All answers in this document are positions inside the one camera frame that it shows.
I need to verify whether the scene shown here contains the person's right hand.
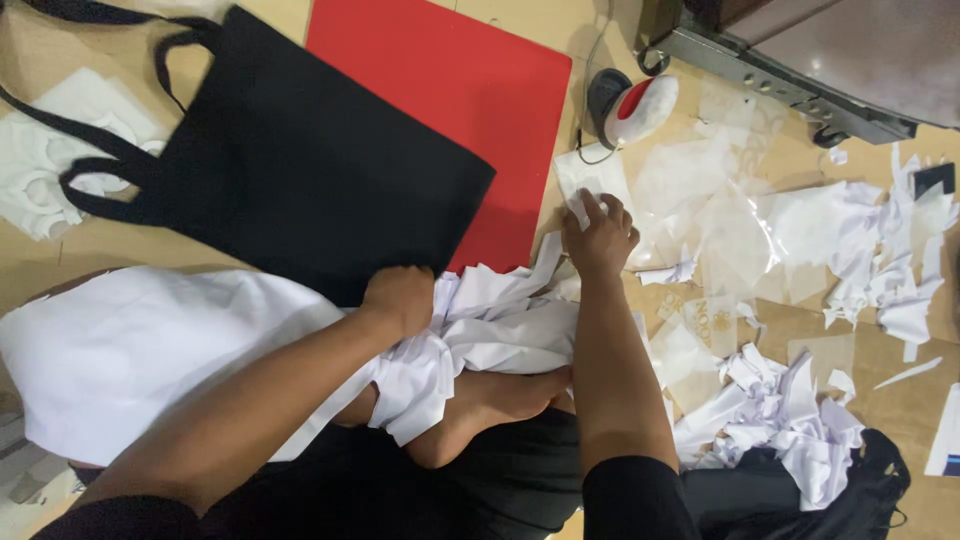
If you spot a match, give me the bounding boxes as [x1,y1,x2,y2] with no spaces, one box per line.
[561,189,642,283]

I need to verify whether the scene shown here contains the person's left hand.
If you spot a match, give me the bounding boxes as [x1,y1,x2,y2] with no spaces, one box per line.
[358,264,437,340]

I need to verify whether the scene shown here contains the black tote bag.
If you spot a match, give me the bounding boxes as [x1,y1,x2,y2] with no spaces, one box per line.
[0,0,498,309]

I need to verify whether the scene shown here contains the small white transfer sheet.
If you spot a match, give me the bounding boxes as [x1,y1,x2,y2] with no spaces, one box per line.
[553,142,637,231]

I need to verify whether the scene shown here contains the pile of white cloth bags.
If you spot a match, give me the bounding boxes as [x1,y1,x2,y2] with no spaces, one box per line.
[366,231,585,448]

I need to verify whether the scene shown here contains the person's bare foot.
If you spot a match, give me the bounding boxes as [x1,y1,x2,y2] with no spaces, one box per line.
[331,364,576,471]

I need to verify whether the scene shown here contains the red rubber mat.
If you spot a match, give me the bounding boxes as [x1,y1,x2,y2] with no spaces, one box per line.
[304,0,574,276]

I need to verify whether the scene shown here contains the person's black trousers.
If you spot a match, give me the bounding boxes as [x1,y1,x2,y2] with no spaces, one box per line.
[67,408,804,540]

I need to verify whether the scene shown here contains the white and red mini iron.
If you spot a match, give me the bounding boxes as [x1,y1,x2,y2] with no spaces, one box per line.
[586,67,681,151]

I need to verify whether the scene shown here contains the large white cloth bag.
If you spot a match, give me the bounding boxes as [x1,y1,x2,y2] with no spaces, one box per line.
[0,266,385,468]

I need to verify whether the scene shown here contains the printed clear film piece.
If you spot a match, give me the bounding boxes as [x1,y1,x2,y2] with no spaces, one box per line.
[651,291,763,361]

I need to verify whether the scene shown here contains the heap of clear film sheets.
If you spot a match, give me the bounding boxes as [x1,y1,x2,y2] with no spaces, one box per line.
[627,75,834,301]

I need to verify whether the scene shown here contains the white cut-out paper sheet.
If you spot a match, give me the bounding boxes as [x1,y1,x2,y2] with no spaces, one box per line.
[0,67,171,243]

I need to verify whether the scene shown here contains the heap of crumpled white paper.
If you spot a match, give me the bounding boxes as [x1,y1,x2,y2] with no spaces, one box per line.
[672,343,868,513]

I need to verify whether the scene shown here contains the heap of torn white paper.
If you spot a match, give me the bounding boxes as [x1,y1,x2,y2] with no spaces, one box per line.
[750,142,960,364]

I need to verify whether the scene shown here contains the small black card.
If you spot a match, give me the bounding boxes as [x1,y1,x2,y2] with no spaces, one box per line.
[912,162,957,202]

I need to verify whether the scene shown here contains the white card with dark corner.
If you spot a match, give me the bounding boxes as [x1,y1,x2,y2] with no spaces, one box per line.
[924,382,960,480]

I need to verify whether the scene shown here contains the grey iron cable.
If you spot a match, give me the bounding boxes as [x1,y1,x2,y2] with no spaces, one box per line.
[576,0,621,166]

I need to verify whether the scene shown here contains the black drawstring bag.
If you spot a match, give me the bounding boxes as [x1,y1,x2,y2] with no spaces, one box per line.
[697,427,913,540]

